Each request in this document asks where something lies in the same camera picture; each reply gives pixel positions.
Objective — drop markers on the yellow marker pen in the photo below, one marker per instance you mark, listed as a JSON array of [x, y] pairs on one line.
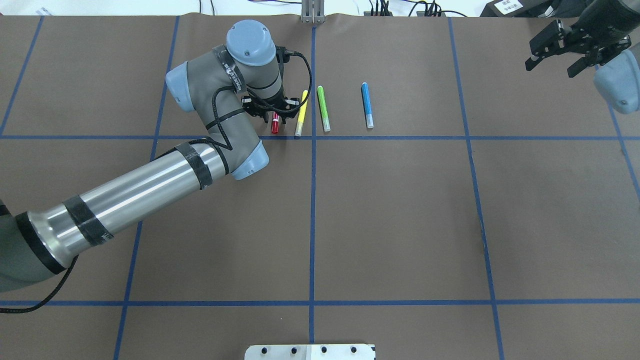
[[301, 117]]

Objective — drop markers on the white pedestal column base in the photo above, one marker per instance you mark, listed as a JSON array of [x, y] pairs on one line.
[[336, 351]]

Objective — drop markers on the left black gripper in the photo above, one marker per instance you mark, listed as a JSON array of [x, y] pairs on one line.
[[270, 111]]

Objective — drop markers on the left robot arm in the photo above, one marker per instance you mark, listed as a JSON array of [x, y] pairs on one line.
[[226, 86]]

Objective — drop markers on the blue marker pen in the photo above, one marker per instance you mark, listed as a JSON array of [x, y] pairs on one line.
[[367, 107]]

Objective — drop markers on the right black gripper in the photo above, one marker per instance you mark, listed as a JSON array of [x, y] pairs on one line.
[[595, 36]]

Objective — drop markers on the green marker pen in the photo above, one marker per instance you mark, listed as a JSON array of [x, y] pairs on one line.
[[324, 110]]

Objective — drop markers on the red marker pen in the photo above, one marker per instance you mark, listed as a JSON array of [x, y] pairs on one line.
[[275, 123]]

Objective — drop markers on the black label box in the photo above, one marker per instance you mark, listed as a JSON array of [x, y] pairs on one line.
[[517, 9]]

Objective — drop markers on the grey aluminium frame post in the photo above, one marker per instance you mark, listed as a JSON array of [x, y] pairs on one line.
[[313, 12]]

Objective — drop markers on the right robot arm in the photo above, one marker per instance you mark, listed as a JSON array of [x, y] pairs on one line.
[[618, 81]]

